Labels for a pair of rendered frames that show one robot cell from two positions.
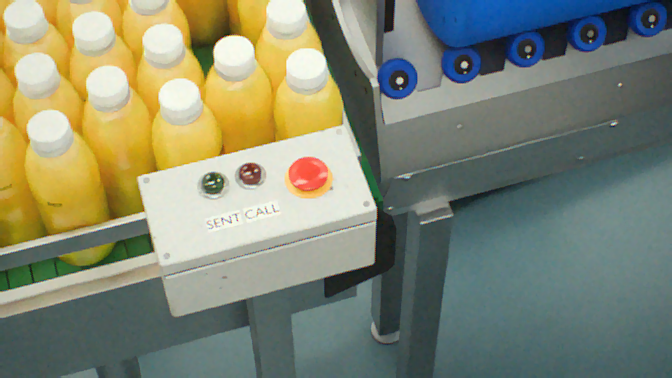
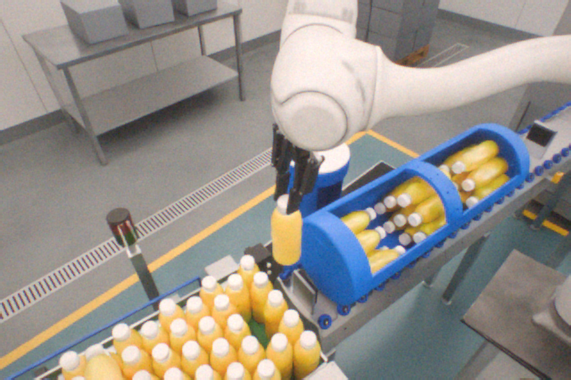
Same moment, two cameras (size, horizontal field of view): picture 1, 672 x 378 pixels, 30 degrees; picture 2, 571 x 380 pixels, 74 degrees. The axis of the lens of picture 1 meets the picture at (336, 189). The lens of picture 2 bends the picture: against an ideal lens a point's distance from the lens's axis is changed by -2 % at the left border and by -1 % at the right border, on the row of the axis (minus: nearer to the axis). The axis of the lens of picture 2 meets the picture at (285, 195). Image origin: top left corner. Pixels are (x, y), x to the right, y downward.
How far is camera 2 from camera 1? 0.45 m
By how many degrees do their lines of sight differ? 17
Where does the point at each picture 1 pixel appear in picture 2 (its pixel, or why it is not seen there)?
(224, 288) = not seen: outside the picture
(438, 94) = (337, 321)
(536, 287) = (343, 347)
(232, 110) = (282, 362)
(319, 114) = (316, 354)
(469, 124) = (347, 326)
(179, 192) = not seen: outside the picture
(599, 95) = (384, 301)
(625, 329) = (376, 353)
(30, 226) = not seen: outside the picture
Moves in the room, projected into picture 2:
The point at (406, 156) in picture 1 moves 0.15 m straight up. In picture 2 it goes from (329, 345) to (334, 321)
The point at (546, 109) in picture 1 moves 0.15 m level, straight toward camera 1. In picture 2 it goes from (369, 311) to (380, 357)
